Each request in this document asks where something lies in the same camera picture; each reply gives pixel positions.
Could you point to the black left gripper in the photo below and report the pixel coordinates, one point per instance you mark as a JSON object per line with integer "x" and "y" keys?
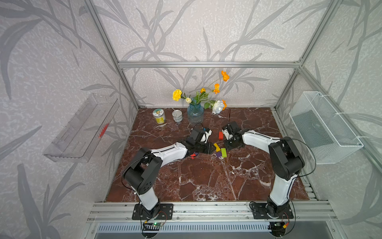
{"x": 209, "y": 148}

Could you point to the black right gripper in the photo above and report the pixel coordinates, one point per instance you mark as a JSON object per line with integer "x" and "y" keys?
{"x": 227, "y": 145}

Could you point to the yellow block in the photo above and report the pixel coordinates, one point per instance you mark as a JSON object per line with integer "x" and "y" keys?
{"x": 217, "y": 148}

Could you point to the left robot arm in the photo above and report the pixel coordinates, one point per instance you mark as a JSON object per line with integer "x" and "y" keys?
{"x": 144, "y": 168}

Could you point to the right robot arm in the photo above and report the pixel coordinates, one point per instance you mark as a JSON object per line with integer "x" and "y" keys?
{"x": 286, "y": 160}

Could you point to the blue glass vase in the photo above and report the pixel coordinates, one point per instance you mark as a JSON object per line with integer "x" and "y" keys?
{"x": 195, "y": 114}

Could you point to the white tin can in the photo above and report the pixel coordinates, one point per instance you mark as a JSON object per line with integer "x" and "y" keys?
{"x": 177, "y": 116}

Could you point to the yellow green tin can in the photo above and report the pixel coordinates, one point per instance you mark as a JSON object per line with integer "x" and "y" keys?
{"x": 159, "y": 116}

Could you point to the yellow orange flower bouquet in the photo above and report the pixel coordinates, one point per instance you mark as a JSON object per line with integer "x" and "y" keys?
{"x": 202, "y": 98}

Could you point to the left circuit board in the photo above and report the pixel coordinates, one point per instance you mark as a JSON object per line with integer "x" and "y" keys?
{"x": 153, "y": 226}

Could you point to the circuit board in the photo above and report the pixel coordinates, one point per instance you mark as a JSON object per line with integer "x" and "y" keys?
{"x": 153, "y": 226}
{"x": 278, "y": 229}

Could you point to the right circuit board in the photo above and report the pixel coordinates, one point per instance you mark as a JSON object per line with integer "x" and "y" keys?
{"x": 278, "y": 229}

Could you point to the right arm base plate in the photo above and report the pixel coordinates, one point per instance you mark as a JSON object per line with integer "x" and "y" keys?
{"x": 271, "y": 211}

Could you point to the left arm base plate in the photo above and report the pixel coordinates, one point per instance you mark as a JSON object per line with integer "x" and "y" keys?
{"x": 161, "y": 211}

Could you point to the white wire mesh basket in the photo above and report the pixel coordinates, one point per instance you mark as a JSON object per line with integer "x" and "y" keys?
{"x": 323, "y": 129}

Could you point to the clear plastic wall shelf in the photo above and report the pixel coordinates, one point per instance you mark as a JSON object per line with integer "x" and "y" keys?
{"x": 78, "y": 140}

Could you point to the aluminium frame post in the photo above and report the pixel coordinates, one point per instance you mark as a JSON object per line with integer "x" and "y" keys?
{"x": 98, "y": 25}

